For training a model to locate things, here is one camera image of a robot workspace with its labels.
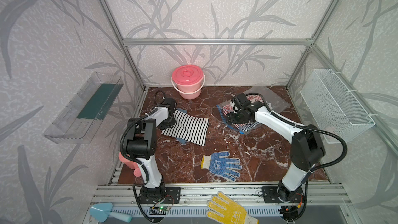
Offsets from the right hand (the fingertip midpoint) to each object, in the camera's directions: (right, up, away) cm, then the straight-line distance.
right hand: (230, 119), depth 90 cm
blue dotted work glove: (-7, -25, -7) cm, 27 cm away
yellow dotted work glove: (-6, -39, -21) cm, 44 cm away
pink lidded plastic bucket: (-26, +24, +10) cm, 37 cm away
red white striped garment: (+11, -6, +6) cm, 13 cm away
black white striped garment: (-23, -7, +3) cm, 24 cm away
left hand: (-39, -4, +8) cm, 40 cm away
